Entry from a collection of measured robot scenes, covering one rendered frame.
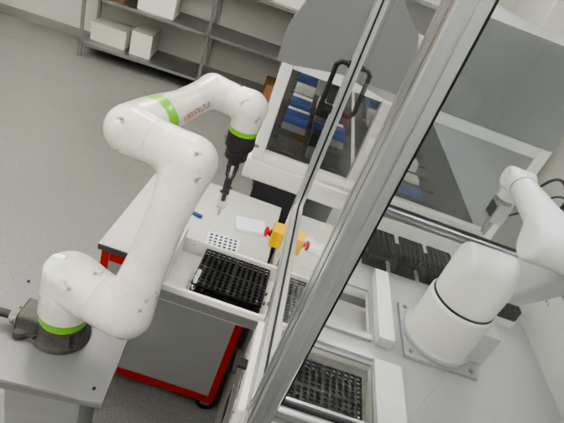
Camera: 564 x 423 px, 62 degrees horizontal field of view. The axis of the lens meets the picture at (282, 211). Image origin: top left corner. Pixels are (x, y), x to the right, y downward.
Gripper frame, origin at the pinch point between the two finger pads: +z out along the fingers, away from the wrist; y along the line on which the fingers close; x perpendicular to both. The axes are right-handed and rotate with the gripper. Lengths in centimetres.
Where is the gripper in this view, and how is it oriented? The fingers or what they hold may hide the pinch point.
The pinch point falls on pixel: (223, 198)
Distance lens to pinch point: 164.6
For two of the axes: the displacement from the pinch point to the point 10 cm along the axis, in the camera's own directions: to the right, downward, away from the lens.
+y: 0.4, -5.4, 8.4
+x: -9.5, -2.8, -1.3
